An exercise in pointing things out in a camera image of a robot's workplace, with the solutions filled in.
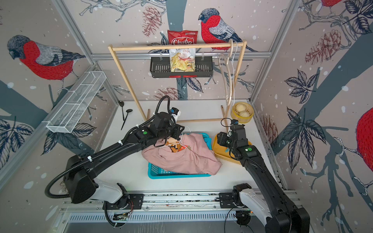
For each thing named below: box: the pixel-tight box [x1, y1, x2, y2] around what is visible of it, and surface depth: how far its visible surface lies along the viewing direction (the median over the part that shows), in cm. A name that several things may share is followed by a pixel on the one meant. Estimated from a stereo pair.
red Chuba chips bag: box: [167, 30, 199, 73], surface depth 87 cm
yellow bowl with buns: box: [231, 101, 255, 124], surface depth 109 cm
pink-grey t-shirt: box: [141, 133, 222, 175], surface depth 78 cm
